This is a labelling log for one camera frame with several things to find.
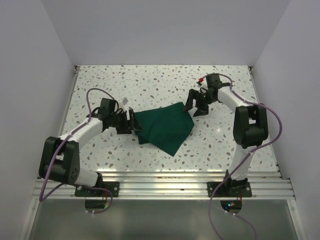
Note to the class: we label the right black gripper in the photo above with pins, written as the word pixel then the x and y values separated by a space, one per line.
pixel 201 110

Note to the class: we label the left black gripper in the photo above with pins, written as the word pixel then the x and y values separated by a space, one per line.
pixel 131 124

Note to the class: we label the green surgical cloth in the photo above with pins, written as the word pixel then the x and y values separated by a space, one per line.
pixel 165 128

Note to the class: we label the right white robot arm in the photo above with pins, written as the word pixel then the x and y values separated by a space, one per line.
pixel 250 124

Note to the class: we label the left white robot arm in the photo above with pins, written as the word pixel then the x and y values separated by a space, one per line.
pixel 60 160

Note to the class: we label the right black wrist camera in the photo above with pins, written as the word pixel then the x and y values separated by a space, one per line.
pixel 208 81

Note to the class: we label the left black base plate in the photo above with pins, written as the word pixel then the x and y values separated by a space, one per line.
pixel 102 189

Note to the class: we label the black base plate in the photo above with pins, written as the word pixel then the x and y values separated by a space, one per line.
pixel 224 191
pixel 102 189

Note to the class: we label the aluminium rail frame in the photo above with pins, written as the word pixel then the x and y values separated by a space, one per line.
pixel 159 193

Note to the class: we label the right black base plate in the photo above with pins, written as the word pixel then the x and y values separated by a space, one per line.
pixel 224 191

